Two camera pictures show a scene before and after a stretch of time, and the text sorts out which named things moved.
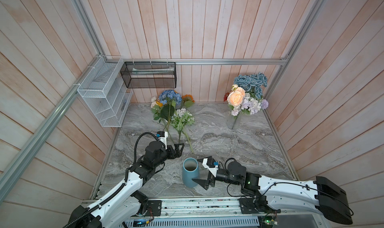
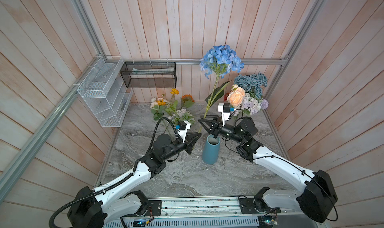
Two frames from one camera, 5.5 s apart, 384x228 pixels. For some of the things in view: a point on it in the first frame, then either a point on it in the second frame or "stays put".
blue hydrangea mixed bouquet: [164, 106] -> [220, 60]
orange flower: [188, 100] stays put
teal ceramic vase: [190, 170] -> [211, 151]
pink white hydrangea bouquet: [251, 105] stays put
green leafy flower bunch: [181, 118] stays put
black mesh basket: [149, 74] stays put
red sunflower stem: [225, 96] stays put
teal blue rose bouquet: [254, 82] stays put
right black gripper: [205, 183] -> [216, 128]
